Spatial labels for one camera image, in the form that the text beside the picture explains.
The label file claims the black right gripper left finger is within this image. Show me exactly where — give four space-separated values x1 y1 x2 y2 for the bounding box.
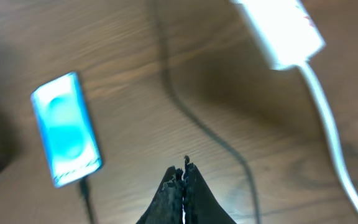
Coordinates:
136 166 184 224

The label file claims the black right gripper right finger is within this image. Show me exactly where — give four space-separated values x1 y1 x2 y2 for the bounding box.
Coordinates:
183 156 236 224

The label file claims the black charger cable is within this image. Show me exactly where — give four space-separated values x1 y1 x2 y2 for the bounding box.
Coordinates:
78 0 262 224

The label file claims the blue screen smartphone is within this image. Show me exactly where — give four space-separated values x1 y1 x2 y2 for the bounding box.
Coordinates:
30 72 103 188

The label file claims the white power strip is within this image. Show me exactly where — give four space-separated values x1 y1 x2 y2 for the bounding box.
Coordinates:
232 0 326 70

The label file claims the white power strip cord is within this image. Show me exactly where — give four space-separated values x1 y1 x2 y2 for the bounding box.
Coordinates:
297 61 358 224

